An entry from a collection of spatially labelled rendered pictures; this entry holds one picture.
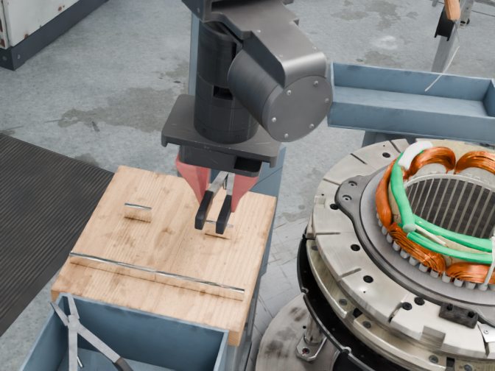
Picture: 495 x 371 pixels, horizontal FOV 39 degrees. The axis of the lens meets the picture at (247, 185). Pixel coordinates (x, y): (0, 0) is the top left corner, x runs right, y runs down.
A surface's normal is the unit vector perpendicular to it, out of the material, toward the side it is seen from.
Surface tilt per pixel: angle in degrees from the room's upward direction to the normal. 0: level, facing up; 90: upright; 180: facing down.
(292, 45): 6
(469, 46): 0
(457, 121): 90
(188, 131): 1
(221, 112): 91
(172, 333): 90
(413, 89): 90
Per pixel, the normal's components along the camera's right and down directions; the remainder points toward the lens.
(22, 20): 0.92, 0.31
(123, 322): -0.20, 0.63
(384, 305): 0.09, -0.75
